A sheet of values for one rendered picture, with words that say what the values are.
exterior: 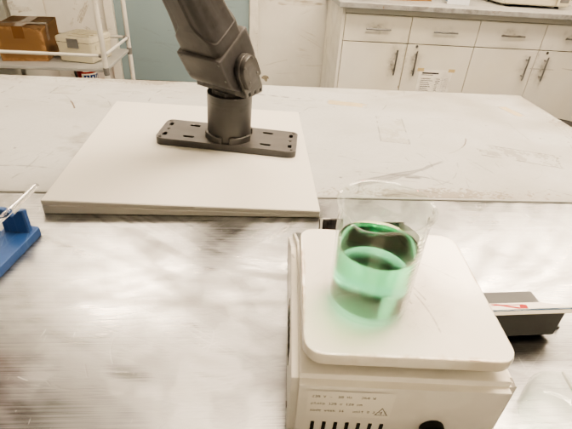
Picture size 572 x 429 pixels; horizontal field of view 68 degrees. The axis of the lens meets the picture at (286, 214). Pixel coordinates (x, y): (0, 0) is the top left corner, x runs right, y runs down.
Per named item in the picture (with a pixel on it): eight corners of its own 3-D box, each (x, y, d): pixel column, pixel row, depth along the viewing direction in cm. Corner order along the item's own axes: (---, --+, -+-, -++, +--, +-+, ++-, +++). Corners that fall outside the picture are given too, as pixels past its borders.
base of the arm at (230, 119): (300, 104, 56) (302, 87, 61) (149, 88, 56) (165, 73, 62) (294, 158, 60) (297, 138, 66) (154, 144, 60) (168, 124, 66)
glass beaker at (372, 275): (345, 264, 30) (363, 160, 26) (420, 295, 28) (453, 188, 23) (301, 316, 26) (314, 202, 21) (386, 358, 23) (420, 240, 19)
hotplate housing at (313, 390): (286, 254, 44) (291, 186, 40) (411, 260, 44) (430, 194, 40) (283, 484, 26) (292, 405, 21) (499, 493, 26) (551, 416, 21)
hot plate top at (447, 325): (298, 236, 33) (299, 226, 33) (449, 243, 34) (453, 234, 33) (301, 364, 23) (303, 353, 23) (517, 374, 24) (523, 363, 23)
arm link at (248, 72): (243, 57, 51) (268, 49, 55) (186, 42, 54) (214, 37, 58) (242, 108, 54) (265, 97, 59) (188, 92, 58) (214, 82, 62)
